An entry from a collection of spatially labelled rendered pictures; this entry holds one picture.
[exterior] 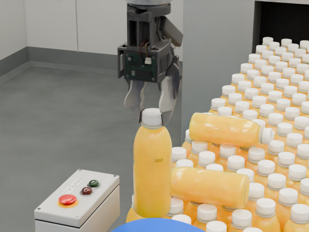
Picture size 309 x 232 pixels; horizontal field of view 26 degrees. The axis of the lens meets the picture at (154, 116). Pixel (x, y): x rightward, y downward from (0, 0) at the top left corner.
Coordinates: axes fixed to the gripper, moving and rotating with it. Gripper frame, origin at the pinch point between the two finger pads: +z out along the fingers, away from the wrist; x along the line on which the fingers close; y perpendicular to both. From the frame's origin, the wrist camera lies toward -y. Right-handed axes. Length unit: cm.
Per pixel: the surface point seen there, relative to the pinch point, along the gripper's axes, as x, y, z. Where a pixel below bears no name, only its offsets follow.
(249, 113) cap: 4, -67, 23
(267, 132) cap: 13.0, -43.0, 18.4
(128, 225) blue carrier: 2.9, 18.8, 11.0
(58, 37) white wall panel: -235, -404, 106
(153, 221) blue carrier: 6.8, 18.5, 9.7
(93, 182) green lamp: -17.4, -11.5, 21.8
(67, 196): -19.7, -4.0, 21.7
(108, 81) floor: -176, -378, 132
